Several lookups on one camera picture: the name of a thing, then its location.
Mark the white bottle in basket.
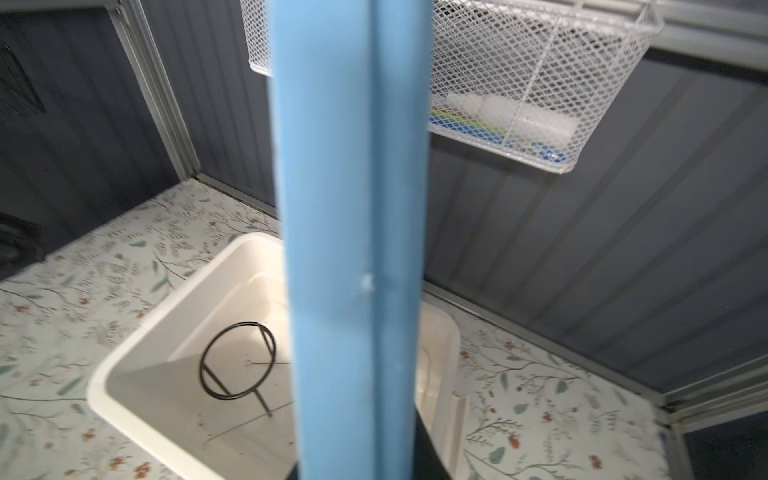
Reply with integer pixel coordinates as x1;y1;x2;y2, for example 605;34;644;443
435;93;579;148

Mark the white wire mesh basket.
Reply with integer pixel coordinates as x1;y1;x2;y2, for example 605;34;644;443
241;1;664;174

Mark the white plastic storage bin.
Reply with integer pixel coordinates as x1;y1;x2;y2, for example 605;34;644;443
87;233;466;479

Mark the black wire ring stand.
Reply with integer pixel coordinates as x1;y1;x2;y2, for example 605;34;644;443
197;321;281;418

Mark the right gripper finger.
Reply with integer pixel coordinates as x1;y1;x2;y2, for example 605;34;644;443
413;413;451;480

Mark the blue plastic lid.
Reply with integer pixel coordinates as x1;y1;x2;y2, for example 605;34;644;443
268;1;432;479

